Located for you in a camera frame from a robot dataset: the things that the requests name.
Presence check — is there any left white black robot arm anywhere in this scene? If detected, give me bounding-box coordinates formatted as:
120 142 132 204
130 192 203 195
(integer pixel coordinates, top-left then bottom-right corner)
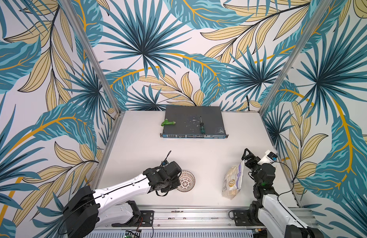
59 161 182 238

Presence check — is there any aluminium front rail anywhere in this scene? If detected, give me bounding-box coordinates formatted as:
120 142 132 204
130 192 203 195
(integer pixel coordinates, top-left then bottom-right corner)
64 205 324 238

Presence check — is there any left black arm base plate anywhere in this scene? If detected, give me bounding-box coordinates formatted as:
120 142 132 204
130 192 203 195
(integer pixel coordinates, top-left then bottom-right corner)
124 210 155 227

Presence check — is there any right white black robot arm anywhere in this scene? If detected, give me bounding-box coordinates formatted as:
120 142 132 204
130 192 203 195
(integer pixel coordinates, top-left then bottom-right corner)
242 148 324 238

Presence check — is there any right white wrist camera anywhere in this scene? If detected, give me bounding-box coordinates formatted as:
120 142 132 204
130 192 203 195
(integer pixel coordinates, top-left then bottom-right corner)
258 150 278 165

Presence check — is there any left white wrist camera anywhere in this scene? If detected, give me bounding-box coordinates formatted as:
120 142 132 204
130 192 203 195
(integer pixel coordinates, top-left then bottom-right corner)
160 160 169 167

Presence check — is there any right aluminium frame post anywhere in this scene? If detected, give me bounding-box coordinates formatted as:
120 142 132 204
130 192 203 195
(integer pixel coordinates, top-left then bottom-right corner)
259 1 332 116

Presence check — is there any grey network switch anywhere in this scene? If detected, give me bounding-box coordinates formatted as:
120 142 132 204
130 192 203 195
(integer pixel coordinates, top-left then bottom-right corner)
160 105 228 139

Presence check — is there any white patterned breakfast bowl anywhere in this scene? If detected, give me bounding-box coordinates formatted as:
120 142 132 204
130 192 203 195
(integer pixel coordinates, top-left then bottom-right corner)
177 171 195 192

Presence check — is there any green plastic fitting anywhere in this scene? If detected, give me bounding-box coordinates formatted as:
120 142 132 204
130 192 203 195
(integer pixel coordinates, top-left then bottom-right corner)
161 119 176 127

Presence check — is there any aluminium frame post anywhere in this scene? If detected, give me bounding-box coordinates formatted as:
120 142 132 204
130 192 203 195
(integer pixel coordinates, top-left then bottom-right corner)
259 1 332 116
59 0 121 117

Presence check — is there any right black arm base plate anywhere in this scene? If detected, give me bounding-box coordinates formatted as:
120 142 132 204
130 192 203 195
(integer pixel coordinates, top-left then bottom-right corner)
231 210 262 227

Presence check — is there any green handled screwdriver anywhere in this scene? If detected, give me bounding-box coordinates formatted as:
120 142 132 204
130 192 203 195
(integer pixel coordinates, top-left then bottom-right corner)
200 117 205 134

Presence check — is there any clear oats bag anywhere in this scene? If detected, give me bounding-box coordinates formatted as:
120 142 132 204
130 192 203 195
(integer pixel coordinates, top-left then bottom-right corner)
222 161 245 200

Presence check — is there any left aluminium frame post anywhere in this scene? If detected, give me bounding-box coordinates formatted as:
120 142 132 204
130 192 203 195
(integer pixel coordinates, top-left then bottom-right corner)
59 0 121 117

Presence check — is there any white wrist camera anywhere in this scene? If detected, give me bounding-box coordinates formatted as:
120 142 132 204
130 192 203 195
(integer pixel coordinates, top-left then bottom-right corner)
160 160 169 167
258 150 278 165

